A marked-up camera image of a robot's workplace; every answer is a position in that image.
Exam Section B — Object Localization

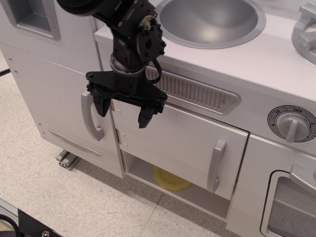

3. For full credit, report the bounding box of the grey cabinet door handle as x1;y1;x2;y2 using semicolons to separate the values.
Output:
207;140;226;193

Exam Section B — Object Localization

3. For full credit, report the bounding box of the yellow plastic plate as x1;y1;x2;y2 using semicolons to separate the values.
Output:
153;166;191;191

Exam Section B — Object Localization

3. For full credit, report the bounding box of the white fridge door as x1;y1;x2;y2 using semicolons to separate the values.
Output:
0;44;124;178

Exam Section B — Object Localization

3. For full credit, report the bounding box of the grey stove burner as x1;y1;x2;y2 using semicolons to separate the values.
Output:
291;3;316;64

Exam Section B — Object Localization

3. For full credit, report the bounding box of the white toy kitchen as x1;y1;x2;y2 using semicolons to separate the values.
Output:
0;0;316;237

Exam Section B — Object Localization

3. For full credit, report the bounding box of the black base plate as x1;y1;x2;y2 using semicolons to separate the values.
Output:
18;209;61;237

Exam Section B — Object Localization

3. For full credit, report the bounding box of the grey fridge door handle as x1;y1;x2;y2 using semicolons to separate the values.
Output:
81;90;104;141

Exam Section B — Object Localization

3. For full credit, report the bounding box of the aluminium extrusion bar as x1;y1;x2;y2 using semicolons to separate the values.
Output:
56;150;80;171

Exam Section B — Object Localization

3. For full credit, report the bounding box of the silver sink bowl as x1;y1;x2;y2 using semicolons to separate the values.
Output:
156;0;266;49

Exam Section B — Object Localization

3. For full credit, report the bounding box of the grey oven handle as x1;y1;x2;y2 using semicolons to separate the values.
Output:
289;164;316;194

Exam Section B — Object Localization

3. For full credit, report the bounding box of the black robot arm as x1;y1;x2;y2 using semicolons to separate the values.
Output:
58;0;167;128

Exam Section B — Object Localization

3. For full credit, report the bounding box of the grey ice dispenser recess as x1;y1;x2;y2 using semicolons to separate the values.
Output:
0;0;60;41

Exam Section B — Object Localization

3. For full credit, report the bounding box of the white cabinet door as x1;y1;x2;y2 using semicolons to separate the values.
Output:
113;100;248;199

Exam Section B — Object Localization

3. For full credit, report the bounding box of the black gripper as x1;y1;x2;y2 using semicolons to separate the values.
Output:
86;71;167;128

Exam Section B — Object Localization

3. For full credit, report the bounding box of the silver fridge emblem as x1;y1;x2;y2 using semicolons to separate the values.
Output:
48;129;102;157

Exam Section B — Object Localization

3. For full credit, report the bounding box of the white oven door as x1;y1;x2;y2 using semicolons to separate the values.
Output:
260;170;316;237

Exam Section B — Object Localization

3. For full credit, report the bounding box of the grey timer knob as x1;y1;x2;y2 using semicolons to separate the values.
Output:
268;105;316;143

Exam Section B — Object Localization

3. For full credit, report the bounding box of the grey vent grille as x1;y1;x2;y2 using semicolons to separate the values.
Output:
155;72;241;115

